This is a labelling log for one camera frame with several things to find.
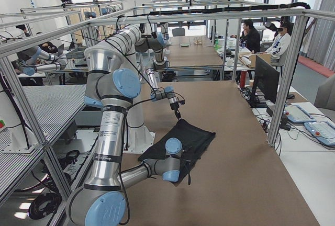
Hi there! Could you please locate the person in white sweater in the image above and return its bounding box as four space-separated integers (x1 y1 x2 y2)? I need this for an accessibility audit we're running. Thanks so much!
264 20 292 65

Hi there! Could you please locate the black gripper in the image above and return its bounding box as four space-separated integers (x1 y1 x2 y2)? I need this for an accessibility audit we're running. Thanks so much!
169 97 181 120

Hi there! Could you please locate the black printed t-shirt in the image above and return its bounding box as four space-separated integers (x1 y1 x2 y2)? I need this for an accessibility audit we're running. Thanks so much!
138 119 216 184

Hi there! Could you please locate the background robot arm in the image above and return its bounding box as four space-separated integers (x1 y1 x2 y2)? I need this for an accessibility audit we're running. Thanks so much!
18 46 68 76

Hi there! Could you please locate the grey slatted work table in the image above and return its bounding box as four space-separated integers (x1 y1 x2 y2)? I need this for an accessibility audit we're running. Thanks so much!
0 84 110 206

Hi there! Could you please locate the black Huawei monitor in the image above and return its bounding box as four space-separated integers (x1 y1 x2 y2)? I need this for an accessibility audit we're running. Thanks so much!
249 55 280 108

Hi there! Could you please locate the seated man in black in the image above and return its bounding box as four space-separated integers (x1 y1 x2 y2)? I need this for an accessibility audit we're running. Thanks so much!
240 19 260 53

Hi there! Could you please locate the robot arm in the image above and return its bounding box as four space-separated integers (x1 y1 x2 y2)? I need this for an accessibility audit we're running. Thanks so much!
136 32 185 119
66 24 182 225

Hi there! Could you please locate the teach pendant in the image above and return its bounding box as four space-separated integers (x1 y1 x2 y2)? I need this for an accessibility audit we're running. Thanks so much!
283 105 316 124
304 121 334 146

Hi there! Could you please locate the aluminium frame post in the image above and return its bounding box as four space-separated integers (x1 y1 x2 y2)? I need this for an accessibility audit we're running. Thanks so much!
267 15 308 147

